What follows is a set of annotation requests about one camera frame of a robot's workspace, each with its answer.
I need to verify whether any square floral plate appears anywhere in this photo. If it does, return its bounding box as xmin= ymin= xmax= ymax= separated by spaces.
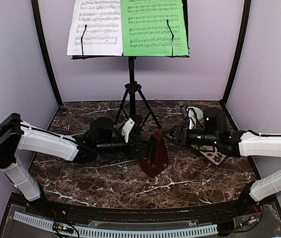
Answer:
xmin=191 ymin=145 xmax=227 ymax=166

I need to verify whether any green paper sheet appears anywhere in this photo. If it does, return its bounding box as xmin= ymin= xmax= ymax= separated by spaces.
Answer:
xmin=120 ymin=0 xmax=189 ymax=57

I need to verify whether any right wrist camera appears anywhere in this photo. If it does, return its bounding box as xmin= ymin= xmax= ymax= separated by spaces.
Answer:
xmin=180 ymin=104 xmax=199 ymax=129

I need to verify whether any white slotted cable duct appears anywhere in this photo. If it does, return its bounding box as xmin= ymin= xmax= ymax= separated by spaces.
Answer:
xmin=13 ymin=212 xmax=218 ymax=238

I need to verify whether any white sheet music paper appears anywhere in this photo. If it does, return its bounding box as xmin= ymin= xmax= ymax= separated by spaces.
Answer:
xmin=67 ymin=0 xmax=123 ymax=56

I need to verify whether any black front rail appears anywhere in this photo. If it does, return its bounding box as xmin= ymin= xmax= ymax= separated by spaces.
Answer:
xmin=27 ymin=200 xmax=253 ymax=224

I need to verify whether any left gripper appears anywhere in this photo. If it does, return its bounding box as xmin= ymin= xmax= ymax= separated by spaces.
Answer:
xmin=96 ymin=134 xmax=151 ymax=161

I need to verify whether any pale green ceramic bowl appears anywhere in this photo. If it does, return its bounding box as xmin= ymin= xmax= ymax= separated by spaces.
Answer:
xmin=187 ymin=107 xmax=203 ymax=122

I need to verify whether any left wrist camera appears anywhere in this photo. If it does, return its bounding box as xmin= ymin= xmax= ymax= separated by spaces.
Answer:
xmin=121 ymin=115 xmax=140 ymax=143

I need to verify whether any small circuit board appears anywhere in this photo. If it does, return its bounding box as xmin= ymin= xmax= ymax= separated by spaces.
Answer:
xmin=53 ymin=223 xmax=74 ymax=235

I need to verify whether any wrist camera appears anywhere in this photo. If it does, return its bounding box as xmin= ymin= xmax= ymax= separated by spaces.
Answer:
xmin=180 ymin=104 xmax=199 ymax=129
xmin=121 ymin=115 xmax=140 ymax=143

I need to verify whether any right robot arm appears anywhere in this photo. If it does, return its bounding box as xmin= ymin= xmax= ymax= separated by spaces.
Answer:
xmin=163 ymin=108 xmax=281 ymax=215

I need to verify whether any left black frame post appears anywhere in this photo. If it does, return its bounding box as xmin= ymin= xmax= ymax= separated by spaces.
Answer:
xmin=31 ymin=0 xmax=63 ymax=106

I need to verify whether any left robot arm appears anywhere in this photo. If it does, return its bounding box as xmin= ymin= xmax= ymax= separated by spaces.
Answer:
xmin=0 ymin=113 xmax=147 ymax=216

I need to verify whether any dark red wooden metronome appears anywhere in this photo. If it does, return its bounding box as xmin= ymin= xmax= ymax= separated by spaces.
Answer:
xmin=140 ymin=133 xmax=169 ymax=178

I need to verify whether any black music stand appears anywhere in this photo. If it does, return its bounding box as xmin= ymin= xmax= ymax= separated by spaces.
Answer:
xmin=71 ymin=0 xmax=191 ymax=136

